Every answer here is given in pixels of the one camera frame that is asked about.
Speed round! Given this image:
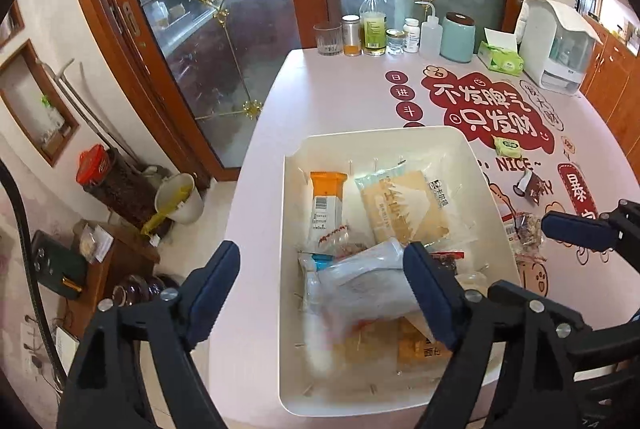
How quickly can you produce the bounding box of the silver foil snack packet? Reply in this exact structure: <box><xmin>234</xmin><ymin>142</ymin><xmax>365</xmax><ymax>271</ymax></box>
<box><xmin>298</xmin><ymin>238</ymin><xmax>419</xmax><ymax>339</ymax></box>

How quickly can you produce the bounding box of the mixed nuts snack packet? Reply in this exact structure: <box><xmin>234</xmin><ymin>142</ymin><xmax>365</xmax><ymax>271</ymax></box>
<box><xmin>515</xmin><ymin>212</ymin><xmax>544</xmax><ymax>257</ymax></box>

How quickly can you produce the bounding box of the dark red snack packet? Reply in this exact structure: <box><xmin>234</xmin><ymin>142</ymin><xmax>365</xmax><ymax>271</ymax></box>
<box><xmin>513</xmin><ymin>169</ymin><xmax>547</xmax><ymax>206</ymax></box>

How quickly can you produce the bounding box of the red white snack packet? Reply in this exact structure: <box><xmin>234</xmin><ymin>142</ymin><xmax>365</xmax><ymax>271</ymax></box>
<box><xmin>499</xmin><ymin>204</ymin><xmax>520</xmax><ymax>255</ymax></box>

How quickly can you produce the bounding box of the red festive table mat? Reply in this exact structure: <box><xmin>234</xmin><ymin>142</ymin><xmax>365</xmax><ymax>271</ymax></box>
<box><xmin>376</xmin><ymin>62</ymin><xmax>637</xmax><ymax>310</ymax></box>

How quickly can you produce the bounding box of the green pineapple cake packet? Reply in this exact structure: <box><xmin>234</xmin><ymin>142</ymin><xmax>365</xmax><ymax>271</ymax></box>
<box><xmin>494</xmin><ymin>136</ymin><xmax>523</xmax><ymax>159</ymax></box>

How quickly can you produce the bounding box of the orange wooden cabinet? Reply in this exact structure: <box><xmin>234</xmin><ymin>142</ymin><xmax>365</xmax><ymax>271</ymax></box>
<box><xmin>580</xmin><ymin>16</ymin><xmax>640</xmax><ymax>178</ymax></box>

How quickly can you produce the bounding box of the white plastic storage bin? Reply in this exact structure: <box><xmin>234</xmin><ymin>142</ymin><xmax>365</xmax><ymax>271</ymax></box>
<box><xmin>279</xmin><ymin>126</ymin><xmax>518</xmax><ymax>418</ymax></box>

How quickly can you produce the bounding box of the large beige biscuit packet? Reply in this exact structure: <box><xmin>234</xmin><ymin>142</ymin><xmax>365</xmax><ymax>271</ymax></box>
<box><xmin>355</xmin><ymin>162</ymin><xmax>449</xmax><ymax>246</ymax></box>

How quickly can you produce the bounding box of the white countertop appliance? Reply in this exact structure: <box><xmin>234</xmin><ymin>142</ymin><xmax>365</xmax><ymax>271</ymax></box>
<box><xmin>518</xmin><ymin>0</ymin><xmax>602</xmax><ymax>95</ymax></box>

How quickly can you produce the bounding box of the white plastic bucket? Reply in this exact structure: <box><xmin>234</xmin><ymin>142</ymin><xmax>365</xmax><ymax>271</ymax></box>
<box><xmin>154</xmin><ymin>173</ymin><xmax>204</xmax><ymax>224</ymax></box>

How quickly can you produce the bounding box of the green tissue box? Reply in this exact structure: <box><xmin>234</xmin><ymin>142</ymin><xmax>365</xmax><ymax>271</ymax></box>
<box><xmin>477</xmin><ymin>28</ymin><xmax>524</xmax><ymax>76</ymax></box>

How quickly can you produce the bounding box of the red lid container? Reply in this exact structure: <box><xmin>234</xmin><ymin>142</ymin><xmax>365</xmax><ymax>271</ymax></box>
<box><xmin>76</xmin><ymin>144</ymin><xmax>112</xmax><ymax>186</ymax></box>

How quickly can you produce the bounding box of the teal cylindrical canister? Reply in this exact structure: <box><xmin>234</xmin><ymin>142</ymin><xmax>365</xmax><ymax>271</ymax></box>
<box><xmin>440</xmin><ymin>12</ymin><xmax>475</xmax><ymax>64</ymax></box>

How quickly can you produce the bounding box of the white squeeze bottle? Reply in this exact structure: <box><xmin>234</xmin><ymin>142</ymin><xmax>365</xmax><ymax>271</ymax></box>
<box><xmin>416</xmin><ymin>1</ymin><xmax>442</xmax><ymax>60</ymax></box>

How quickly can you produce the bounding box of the white pill bottle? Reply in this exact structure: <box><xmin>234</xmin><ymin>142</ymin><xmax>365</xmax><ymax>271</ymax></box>
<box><xmin>404</xmin><ymin>17</ymin><xmax>421</xmax><ymax>54</ymax></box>

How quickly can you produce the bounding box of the small clear glass jar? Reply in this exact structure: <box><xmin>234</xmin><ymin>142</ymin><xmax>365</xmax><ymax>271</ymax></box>
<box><xmin>386</xmin><ymin>28</ymin><xmax>406</xmax><ymax>55</ymax></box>

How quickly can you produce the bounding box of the green label glass bottle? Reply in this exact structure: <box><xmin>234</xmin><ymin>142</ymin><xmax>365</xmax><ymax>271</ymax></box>
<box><xmin>359</xmin><ymin>0</ymin><xmax>386</xmax><ymax>56</ymax></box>

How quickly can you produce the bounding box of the orange base metal jar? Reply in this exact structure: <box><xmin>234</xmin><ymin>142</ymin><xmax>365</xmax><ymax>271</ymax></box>
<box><xmin>342</xmin><ymin>15</ymin><xmax>361</xmax><ymax>56</ymax></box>

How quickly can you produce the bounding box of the clear drinking glass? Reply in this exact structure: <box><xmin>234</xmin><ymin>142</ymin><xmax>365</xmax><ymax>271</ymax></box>
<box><xmin>314</xmin><ymin>22</ymin><xmax>343</xmax><ymax>56</ymax></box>

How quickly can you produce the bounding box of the black cable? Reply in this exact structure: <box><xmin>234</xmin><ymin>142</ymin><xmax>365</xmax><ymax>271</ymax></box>
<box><xmin>0</xmin><ymin>158</ymin><xmax>68</xmax><ymax>392</ymax></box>

